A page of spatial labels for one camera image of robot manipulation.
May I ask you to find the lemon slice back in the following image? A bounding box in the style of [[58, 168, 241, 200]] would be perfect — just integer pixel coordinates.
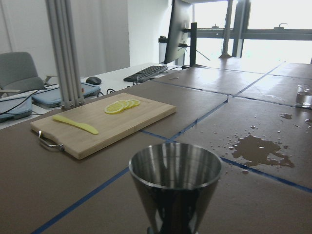
[[131, 99, 140, 106]]

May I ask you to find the lemon slice front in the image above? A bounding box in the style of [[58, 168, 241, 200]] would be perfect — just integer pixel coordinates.
[[104, 102, 124, 115]]

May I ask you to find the black computer monitor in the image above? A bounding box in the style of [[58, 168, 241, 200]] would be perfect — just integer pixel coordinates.
[[163, 0, 192, 64]]

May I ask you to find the grey office chair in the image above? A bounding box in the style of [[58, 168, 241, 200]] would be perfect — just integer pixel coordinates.
[[0, 52, 44, 92]]

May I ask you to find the clear glass shaker cup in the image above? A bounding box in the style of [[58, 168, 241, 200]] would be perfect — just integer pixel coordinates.
[[295, 84, 312, 108]]

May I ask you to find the steel jigger measuring cup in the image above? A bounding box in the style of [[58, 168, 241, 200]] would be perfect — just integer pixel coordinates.
[[129, 143, 222, 234]]

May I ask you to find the yellow plastic knife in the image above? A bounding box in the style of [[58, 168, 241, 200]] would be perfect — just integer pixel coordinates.
[[52, 115, 99, 135]]

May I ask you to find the aluminium frame post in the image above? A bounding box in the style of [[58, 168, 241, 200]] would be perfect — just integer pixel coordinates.
[[46, 0, 84, 109]]

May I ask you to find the black keyboard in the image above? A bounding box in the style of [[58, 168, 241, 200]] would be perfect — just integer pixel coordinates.
[[123, 65, 168, 83]]

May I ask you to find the bamboo cutting board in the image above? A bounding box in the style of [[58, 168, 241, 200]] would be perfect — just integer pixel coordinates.
[[31, 93, 176, 159]]

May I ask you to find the water bottle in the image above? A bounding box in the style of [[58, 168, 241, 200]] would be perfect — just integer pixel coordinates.
[[158, 36, 167, 64]]

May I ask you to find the blue grey laptop case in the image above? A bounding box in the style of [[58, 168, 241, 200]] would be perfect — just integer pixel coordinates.
[[32, 82, 100, 108]]

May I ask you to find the black computer mouse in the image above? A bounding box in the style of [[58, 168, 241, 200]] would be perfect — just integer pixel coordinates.
[[86, 76, 102, 85]]

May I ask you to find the lemon slice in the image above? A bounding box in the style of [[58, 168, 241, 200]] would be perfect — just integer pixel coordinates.
[[131, 99, 140, 106], [104, 102, 124, 115], [127, 100, 133, 109], [117, 100, 130, 109]]

